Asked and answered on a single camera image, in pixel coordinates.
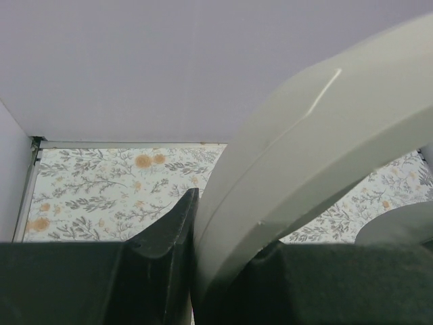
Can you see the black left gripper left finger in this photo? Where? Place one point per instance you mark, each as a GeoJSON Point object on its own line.
{"type": "Point", "coordinates": [144, 280]}

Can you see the white grey headphones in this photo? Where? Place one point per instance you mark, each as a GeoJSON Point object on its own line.
{"type": "Point", "coordinates": [317, 136]}

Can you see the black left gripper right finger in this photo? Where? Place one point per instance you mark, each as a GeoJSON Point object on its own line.
{"type": "Point", "coordinates": [329, 284]}

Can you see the floral patterned table mat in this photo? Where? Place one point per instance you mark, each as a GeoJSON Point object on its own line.
{"type": "Point", "coordinates": [102, 194]}

